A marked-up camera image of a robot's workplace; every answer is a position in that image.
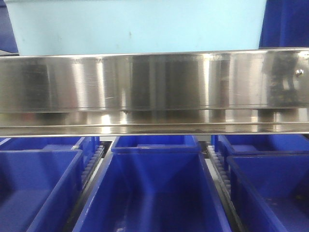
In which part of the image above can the light cyan plastic bin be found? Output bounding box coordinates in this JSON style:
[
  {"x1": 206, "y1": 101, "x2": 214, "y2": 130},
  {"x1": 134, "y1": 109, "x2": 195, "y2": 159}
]
[{"x1": 6, "y1": 0, "x2": 266, "y2": 56}]

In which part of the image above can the blue bin rear centre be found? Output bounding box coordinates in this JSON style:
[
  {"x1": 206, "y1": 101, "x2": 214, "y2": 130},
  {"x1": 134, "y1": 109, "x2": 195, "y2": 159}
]
[{"x1": 111, "y1": 135, "x2": 201, "y2": 154}]

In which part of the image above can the blue bin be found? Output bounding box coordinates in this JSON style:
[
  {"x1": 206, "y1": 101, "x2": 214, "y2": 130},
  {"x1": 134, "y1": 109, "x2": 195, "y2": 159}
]
[
  {"x1": 227, "y1": 154, "x2": 309, "y2": 232},
  {"x1": 0, "y1": 136, "x2": 100, "y2": 167},
  {"x1": 211, "y1": 134, "x2": 309, "y2": 171},
  {"x1": 73, "y1": 153, "x2": 231, "y2": 232},
  {"x1": 111, "y1": 135, "x2": 201, "y2": 154},
  {"x1": 0, "y1": 150, "x2": 83, "y2": 232}
]

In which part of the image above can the blue bin rear left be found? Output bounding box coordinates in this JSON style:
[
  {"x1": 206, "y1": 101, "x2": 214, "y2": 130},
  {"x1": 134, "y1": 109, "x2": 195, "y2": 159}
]
[{"x1": 0, "y1": 136, "x2": 100, "y2": 167}]

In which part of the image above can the blue bin rear right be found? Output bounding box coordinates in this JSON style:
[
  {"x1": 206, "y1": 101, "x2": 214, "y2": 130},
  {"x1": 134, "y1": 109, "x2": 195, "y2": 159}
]
[{"x1": 211, "y1": 134, "x2": 309, "y2": 171}]

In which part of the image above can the blue bin front centre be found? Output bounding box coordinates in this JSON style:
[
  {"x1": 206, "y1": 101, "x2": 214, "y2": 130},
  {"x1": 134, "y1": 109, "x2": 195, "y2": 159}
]
[{"x1": 73, "y1": 153, "x2": 231, "y2": 232}]

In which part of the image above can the blue bin front left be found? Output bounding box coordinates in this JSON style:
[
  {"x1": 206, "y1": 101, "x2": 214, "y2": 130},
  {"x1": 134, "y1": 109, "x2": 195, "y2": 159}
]
[{"x1": 0, "y1": 150, "x2": 83, "y2": 232}]

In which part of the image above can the blue bin front right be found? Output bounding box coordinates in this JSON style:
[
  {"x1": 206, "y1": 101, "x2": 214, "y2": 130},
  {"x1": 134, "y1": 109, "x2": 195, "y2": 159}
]
[{"x1": 227, "y1": 154, "x2": 309, "y2": 232}]

